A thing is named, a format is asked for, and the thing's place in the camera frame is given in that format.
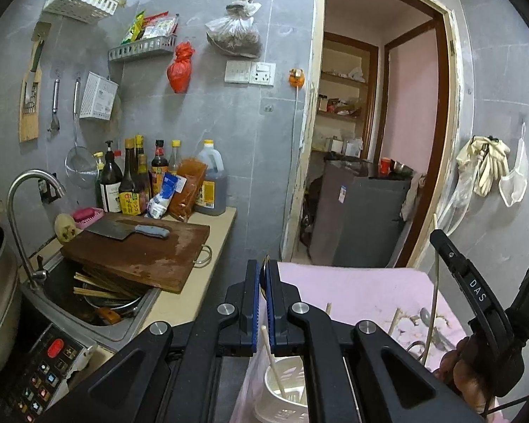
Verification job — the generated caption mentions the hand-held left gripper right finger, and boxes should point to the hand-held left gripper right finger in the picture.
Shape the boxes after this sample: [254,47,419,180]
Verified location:
[266,259,483,423]

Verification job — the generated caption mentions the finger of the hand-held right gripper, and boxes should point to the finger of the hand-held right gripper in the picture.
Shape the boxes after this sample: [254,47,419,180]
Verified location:
[429,228,514,353]

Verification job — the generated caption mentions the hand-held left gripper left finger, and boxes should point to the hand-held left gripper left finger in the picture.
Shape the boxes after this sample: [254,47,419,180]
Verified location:
[39,259,262,423]

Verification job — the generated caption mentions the gold spoon black handle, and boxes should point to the gold spoon black handle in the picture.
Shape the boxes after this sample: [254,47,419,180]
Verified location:
[259,254,272,300]

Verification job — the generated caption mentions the white plastic utensil holder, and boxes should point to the white plastic utensil holder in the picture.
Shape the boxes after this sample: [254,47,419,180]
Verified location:
[251,355,311,423]

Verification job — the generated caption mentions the person's right hand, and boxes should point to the person's right hand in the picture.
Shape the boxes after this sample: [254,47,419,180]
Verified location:
[434,338,497,415]

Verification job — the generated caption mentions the beige kitchen counter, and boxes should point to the beige kitchen counter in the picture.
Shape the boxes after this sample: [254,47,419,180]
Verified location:
[115,206,239,355]

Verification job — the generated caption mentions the pink tablecloth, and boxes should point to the pink tablecloth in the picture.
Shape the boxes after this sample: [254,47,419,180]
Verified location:
[229,261,512,423]

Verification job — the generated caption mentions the clear plastic bag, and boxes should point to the clear plastic bag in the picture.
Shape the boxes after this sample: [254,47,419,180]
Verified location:
[450,167,479,210]

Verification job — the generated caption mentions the white rag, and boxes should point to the white rag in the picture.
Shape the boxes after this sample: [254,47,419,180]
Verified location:
[400,174,426,222]

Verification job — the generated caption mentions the wooden cutting board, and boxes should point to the wooden cutting board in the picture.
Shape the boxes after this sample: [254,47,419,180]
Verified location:
[61,211,212,294]

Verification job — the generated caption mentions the cream rubber gloves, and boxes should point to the cream rubber gloves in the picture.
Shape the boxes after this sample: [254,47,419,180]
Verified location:
[456,136,511,198]

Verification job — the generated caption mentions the grey refrigerator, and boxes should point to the grey refrigerator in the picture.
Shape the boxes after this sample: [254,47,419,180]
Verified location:
[309,152,415,267]

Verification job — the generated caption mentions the large oil jug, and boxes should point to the large oil jug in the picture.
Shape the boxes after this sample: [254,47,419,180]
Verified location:
[194,140,227,216]

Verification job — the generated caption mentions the steel sink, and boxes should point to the steel sink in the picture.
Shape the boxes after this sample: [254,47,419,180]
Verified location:
[20,258,162,353]

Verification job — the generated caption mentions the blue white packet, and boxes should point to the blue white packet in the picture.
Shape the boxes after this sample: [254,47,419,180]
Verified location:
[145,172,188,220]

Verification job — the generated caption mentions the steel dish basin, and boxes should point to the steel dish basin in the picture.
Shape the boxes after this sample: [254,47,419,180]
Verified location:
[83,293,142,320]

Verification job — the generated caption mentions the bundle of brown chopsticks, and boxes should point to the bundle of brown chopsticks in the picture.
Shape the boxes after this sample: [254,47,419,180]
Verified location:
[73,272,130,301]

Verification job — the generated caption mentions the clear yellow-capped bottle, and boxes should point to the clear yellow-capped bottle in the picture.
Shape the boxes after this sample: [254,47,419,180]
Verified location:
[168,140,182,174]

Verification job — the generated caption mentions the red-label sauce bottle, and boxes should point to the red-label sauce bottle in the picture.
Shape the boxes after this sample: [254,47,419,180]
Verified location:
[151,140,169,199]

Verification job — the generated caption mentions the tall dark sauce bottle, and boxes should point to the tall dark sauce bottle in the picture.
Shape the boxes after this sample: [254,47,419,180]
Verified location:
[118,138,142,216]

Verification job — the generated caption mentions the dark pump bottle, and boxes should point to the dark pump bottle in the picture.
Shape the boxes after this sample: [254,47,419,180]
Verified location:
[98,140,124,213]

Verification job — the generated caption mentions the pink soap dish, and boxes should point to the pink soap dish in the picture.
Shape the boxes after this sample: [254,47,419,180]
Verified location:
[72,206,105,229]

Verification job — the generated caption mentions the loofah sponge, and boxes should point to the loofah sponge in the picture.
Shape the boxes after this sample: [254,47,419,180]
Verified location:
[54,213,84,244]

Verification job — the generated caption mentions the colourful snack packets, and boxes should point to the colourful snack packets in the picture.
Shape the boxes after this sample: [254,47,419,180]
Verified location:
[330,99,362,115]

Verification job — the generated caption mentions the small yellow-capped bottle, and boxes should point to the small yellow-capped bottle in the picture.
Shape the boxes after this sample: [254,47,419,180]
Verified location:
[92,152,105,201]

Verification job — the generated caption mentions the steel mesh strainer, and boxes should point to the steel mesh strainer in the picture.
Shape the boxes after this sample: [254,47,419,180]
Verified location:
[65,73,100,189]

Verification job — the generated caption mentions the wooden shelf unit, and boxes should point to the wooden shelf unit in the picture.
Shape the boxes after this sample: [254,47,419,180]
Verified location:
[315,31,380,159]

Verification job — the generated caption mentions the red plastic bag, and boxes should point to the red plastic bag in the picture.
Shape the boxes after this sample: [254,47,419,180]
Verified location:
[166,42,195,94]

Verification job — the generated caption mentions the steel faucet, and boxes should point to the steel faucet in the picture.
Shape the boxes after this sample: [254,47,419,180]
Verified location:
[6,168,67,292]

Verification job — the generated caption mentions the steel steamer pot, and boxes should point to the steel steamer pot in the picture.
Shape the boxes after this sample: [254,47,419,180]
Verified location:
[0,220,23,384]

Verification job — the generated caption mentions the clear bag of dried goods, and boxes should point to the clear bag of dried goods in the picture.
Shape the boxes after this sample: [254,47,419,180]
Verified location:
[205,0,263,59]

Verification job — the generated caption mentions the steel peeler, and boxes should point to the steel peeler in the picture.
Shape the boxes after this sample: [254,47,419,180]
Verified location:
[48,70,62,134]

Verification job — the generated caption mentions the red seasoning packets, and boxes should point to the red seasoning packets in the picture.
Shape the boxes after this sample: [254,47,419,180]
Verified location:
[141,13,179,40]

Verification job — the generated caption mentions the yellow green packet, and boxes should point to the yellow green packet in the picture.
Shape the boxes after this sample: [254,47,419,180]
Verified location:
[121,10,147,44]

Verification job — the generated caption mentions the hanging wooden board with knife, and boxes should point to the hanging wooden board with knife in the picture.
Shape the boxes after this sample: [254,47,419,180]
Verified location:
[19,21,52,143]

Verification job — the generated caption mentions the cleaver with grey handle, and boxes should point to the cleaver with grey handle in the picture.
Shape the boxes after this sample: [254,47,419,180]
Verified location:
[85,221,172,241]

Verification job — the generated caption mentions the worn cream door frame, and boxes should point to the worn cream door frame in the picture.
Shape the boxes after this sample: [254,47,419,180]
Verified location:
[280,0,463,269]

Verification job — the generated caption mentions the white cable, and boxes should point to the white cable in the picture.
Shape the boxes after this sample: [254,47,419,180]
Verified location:
[291,86,301,195]

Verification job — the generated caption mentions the white wall socket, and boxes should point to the white wall socket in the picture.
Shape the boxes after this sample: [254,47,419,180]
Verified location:
[249,62,276,86]

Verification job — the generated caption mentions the white light switch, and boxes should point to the white light switch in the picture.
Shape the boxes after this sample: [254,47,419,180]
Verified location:
[225,60,252,84]

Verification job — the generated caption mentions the black wall socket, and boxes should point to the black wall socket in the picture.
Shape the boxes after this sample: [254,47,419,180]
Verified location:
[38,172,60,204]

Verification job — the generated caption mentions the white perforated wall box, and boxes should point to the white perforated wall box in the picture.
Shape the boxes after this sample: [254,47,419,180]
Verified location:
[79,70,119,121]

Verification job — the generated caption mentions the grey wall rack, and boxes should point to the grey wall rack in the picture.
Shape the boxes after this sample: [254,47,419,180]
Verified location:
[108,34,178,62]

